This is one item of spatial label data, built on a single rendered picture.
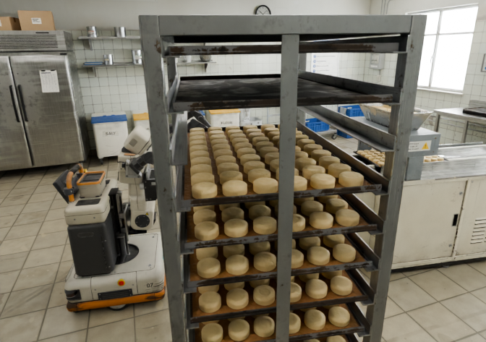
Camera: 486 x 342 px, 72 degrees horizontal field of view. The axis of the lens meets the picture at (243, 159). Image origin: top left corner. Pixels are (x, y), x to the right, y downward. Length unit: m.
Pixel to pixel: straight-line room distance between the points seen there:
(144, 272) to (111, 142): 3.57
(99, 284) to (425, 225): 2.44
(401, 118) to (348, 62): 7.14
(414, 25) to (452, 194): 2.43
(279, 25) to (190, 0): 5.94
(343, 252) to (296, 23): 0.50
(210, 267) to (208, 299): 0.09
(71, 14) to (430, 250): 5.82
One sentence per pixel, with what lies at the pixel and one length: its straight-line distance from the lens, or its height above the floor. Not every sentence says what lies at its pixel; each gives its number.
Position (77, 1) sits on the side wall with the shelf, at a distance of 6.41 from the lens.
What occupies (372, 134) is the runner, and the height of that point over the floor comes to 1.59.
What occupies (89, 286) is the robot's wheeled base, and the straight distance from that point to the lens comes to 2.67.
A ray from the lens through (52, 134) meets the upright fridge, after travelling 5.65.
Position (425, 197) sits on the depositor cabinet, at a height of 0.69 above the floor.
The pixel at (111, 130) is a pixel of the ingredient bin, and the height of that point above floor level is 0.56.
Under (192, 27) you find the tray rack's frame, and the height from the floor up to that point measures 1.80.
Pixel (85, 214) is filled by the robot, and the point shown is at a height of 0.77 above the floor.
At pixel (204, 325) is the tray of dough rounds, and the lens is 0.91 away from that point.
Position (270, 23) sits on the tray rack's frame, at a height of 1.81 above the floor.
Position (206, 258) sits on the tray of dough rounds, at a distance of 0.78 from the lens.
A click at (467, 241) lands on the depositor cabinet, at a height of 0.25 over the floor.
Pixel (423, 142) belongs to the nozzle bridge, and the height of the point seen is 1.12.
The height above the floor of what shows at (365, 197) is 0.65.
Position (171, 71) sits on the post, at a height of 1.70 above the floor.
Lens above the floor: 1.77
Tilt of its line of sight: 18 degrees down
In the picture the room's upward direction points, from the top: 1 degrees counter-clockwise
